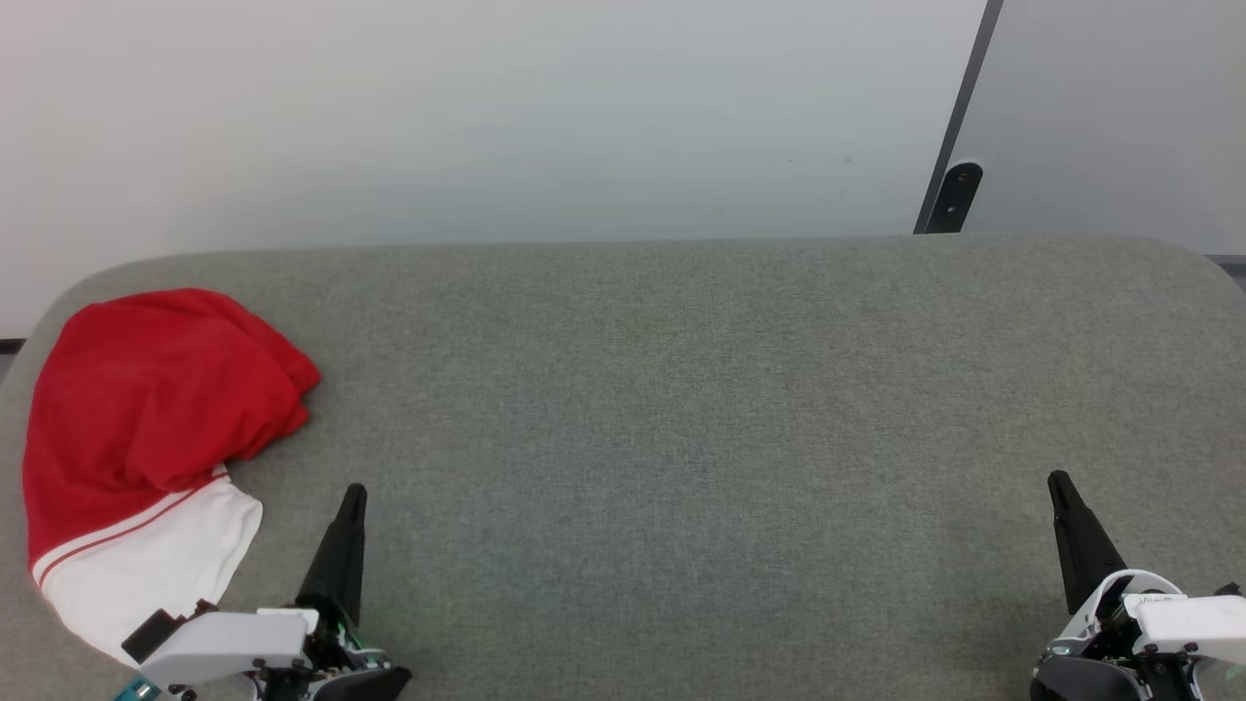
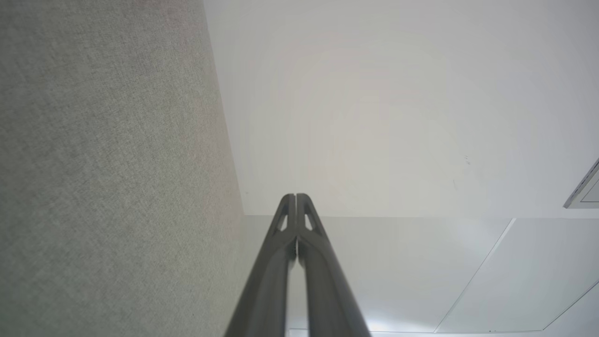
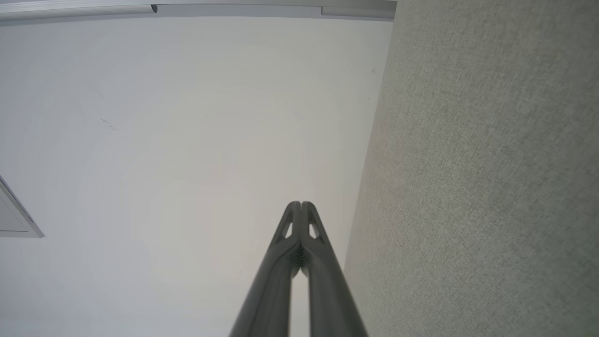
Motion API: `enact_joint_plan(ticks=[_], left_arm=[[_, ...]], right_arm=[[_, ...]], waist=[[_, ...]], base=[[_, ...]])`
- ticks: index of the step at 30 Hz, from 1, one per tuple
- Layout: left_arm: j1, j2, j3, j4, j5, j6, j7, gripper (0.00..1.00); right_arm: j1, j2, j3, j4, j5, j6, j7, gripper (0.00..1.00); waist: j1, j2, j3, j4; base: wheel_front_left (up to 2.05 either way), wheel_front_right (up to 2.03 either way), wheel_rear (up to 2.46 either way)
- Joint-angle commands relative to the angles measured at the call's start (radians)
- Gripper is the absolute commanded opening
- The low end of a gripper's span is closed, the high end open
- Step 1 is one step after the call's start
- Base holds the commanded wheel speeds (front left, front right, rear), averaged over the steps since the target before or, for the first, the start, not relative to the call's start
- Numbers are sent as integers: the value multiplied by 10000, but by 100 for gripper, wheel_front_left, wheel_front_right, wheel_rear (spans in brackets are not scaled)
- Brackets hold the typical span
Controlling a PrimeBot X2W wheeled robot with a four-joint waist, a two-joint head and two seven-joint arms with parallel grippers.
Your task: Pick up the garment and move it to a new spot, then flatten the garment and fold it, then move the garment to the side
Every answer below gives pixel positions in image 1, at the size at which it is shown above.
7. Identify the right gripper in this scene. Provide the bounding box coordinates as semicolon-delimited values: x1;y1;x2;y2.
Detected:
1030;470;1246;701

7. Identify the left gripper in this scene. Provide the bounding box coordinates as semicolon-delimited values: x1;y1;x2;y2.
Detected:
136;483;412;701

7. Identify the red and white shirt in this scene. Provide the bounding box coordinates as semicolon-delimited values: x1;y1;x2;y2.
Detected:
21;287;322;668

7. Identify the dark wall seam strip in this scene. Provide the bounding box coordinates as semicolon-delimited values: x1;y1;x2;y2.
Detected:
939;0;1006;166

